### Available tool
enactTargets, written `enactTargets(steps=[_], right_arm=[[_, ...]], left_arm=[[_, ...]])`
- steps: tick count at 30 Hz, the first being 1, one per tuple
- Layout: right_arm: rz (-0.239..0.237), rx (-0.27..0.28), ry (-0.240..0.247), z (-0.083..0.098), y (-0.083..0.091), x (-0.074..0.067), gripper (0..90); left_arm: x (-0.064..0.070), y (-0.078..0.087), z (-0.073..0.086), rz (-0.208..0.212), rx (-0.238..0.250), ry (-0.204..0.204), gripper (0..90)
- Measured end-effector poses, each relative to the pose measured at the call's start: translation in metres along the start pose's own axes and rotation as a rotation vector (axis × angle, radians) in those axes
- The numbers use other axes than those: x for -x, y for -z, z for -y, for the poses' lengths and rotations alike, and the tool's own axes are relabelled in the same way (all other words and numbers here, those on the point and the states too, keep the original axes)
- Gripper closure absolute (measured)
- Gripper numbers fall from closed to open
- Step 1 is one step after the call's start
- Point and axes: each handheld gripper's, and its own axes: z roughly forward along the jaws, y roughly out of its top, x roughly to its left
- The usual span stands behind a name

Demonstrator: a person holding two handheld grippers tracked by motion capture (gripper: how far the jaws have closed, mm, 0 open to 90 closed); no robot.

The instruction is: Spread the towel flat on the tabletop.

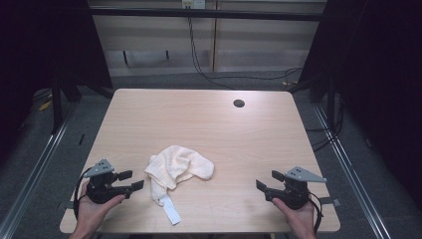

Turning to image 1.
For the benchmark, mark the metal floor rail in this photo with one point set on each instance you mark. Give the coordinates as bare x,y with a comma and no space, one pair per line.
36,166
351,172

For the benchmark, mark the grey tape strip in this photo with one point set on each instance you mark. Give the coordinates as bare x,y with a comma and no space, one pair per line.
331,201

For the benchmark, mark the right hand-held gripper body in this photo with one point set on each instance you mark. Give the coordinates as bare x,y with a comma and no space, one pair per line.
292,195

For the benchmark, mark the black horizontal frame bar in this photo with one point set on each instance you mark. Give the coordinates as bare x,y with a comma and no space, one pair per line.
205,14

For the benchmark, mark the black metal stand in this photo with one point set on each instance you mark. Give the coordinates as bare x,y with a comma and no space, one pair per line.
57,106

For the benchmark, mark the person's right hand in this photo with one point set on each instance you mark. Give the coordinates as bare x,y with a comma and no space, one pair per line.
298,219

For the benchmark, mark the cream towel with white label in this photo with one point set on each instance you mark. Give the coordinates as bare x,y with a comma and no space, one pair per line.
175,169

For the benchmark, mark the black curtain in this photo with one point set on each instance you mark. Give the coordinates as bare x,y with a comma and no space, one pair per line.
40,49
378,83

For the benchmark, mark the yellow floor object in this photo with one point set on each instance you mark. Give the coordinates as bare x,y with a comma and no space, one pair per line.
45,105

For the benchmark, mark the white wall power outlet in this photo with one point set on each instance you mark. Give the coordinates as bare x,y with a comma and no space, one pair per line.
193,4

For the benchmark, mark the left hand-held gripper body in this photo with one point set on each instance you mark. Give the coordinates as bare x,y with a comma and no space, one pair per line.
101,191

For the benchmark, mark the person's left hand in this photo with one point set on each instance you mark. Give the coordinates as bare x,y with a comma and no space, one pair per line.
91,212

